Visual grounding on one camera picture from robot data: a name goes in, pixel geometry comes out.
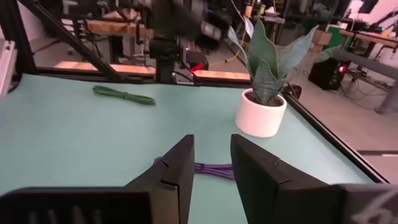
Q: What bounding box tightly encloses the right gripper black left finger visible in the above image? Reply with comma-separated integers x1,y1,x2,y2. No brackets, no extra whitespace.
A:
124,134,195,224

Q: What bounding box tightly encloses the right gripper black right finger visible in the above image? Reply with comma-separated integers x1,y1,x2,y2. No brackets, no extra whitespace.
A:
230,134,352,224

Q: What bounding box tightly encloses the purple USB-C cable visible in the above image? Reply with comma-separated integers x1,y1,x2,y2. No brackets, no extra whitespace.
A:
154,157,236,180

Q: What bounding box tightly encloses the white round plant pot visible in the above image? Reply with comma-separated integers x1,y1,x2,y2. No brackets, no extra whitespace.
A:
235,88,287,138

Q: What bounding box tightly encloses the green table mat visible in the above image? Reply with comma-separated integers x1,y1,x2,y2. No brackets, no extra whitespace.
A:
0,74,374,224

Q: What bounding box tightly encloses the black computer tower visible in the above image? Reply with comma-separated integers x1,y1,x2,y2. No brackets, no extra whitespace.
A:
307,57,352,91

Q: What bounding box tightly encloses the green snake plant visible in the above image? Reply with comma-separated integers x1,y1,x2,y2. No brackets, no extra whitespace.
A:
226,15,343,105

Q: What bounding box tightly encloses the grey metal bench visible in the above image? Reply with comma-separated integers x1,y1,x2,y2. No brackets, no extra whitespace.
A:
334,48,398,114

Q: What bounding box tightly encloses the white panel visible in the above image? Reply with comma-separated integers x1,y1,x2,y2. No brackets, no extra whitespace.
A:
0,39,17,97

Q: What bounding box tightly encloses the green USB-C cable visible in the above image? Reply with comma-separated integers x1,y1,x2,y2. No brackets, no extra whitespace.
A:
92,85,156,106

